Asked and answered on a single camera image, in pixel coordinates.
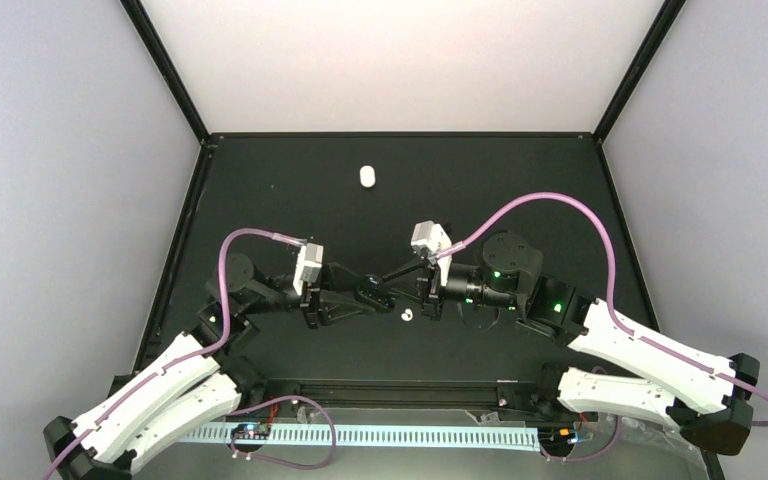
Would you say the black earbud charging case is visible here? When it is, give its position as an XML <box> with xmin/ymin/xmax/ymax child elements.
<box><xmin>354</xmin><ymin>275</ymin><xmax>395</xmax><ymax>313</ymax></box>

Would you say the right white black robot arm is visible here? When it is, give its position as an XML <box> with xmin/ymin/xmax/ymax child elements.
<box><xmin>380</xmin><ymin>231</ymin><xmax>760</xmax><ymax>456</ymax></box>

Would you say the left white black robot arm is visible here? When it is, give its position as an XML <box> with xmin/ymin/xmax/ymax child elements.
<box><xmin>43</xmin><ymin>245</ymin><xmax>395</xmax><ymax>479</ymax></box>

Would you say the white capsule object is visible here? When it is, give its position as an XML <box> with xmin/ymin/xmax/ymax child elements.
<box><xmin>359</xmin><ymin>165</ymin><xmax>376</xmax><ymax>189</ymax></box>

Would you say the clear plastic sheet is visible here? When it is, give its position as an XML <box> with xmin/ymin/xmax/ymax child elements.
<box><xmin>466</xmin><ymin>409</ymin><xmax>703</xmax><ymax>472</ymax></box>

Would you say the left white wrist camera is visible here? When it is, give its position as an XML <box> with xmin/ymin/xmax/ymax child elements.
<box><xmin>292</xmin><ymin>243</ymin><xmax>324</xmax><ymax>296</ymax></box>

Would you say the black front mounting rail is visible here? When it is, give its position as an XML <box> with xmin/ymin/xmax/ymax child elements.
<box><xmin>102</xmin><ymin>374</ymin><xmax>700</xmax><ymax>425</ymax></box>

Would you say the white slotted cable duct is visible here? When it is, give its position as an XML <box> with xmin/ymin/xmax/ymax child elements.
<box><xmin>181</xmin><ymin>422</ymin><xmax>540</xmax><ymax>452</ymax></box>

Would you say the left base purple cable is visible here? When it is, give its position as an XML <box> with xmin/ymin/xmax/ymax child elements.
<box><xmin>229</xmin><ymin>395</ymin><xmax>339</xmax><ymax>472</ymax></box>

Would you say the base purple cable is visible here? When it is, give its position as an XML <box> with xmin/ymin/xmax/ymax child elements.
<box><xmin>539</xmin><ymin>364</ymin><xmax>624</xmax><ymax>464</ymax></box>
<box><xmin>229</xmin><ymin>395</ymin><xmax>339</xmax><ymax>472</ymax></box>

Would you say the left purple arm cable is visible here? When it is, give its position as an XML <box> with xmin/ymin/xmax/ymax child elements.
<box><xmin>42</xmin><ymin>227</ymin><xmax>309</xmax><ymax>480</ymax></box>

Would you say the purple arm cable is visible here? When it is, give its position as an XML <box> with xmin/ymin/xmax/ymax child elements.
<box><xmin>433</xmin><ymin>192</ymin><xmax>768</xmax><ymax>427</ymax></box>
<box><xmin>42</xmin><ymin>227</ymin><xmax>309</xmax><ymax>480</ymax></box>

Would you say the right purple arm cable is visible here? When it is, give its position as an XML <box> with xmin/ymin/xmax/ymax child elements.
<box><xmin>433</xmin><ymin>192</ymin><xmax>768</xmax><ymax>427</ymax></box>

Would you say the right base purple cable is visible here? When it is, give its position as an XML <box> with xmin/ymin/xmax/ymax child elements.
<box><xmin>539</xmin><ymin>364</ymin><xmax>624</xmax><ymax>464</ymax></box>

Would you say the left black frame post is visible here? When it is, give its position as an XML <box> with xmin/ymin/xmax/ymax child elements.
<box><xmin>120</xmin><ymin>0</ymin><xmax>210</xmax><ymax>144</ymax></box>

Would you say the black frame post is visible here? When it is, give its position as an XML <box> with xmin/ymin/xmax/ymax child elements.
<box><xmin>593</xmin><ymin>0</ymin><xmax>686</xmax><ymax>145</ymax></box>
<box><xmin>120</xmin><ymin>0</ymin><xmax>210</xmax><ymax>144</ymax></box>

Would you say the right black frame post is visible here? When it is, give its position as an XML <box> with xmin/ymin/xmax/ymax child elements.
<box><xmin>593</xmin><ymin>0</ymin><xmax>686</xmax><ymax>145</ymax></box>

